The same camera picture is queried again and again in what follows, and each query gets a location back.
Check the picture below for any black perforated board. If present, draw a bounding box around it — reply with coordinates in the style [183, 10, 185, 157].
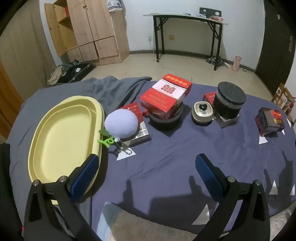
[199, 7, 222, 18]

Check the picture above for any gray blanket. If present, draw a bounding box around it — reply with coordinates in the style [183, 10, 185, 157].
[6, 76, 152, 221]

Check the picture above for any dark wooden door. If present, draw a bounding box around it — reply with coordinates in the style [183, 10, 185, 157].
[255, 1, 295, 94]

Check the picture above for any beige towel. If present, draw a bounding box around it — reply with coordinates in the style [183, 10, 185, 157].
[96, 202, 197, 241]

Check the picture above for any colourful cardboard box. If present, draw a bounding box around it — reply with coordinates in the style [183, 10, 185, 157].
[271, 83, 295, 115]

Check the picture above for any black glitter lid jar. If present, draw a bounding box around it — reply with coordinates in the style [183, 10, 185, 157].
[213, 81, 246, 119]

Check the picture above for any yellow oval tray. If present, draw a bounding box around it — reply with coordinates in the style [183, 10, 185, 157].
[28, 96, 104, 197]

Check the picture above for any purple tablecloth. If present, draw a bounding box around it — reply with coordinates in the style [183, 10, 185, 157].
[92, 84, 295, 234]

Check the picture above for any wooden wardrobe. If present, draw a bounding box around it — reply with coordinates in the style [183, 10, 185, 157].
[41, 1, 130, 65]

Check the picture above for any lavender plush ball keychain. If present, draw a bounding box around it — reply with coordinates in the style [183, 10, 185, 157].
[97, 108, 138, 155]

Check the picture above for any orange wooden door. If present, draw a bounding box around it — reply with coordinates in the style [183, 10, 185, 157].
[0, 64, 23, 140]

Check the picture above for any pink snack bag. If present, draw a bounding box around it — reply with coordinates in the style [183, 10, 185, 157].
[232, 56, 242, 71]

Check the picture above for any open black suitcase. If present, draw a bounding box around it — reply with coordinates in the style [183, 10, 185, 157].
[47, 59, 95, 87]

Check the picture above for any black round tin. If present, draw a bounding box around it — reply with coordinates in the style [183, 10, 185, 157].
[147, 101, 185, 131]

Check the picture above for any large red white box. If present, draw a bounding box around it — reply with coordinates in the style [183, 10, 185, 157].
[139, 74, 192, 120]

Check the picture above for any small cream heart tin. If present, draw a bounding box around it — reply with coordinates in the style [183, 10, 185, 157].
[192, 101, 214, 125]

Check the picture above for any clothes pile under table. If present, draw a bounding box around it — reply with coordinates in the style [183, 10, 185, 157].
[206, 56, 231, 68]

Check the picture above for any dark orange Kuang Shan box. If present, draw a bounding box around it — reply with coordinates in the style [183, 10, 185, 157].
[255, 108, 285, 136]

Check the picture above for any black folding table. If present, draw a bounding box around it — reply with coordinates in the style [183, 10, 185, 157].
[145, 13, 228, 62]

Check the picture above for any beige curtain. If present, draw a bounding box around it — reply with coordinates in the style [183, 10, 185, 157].
[1, 1, 56, 100]

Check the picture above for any red silver Hongqiqu cigarette box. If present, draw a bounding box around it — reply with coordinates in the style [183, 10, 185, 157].
[203, 91, 240, 129]

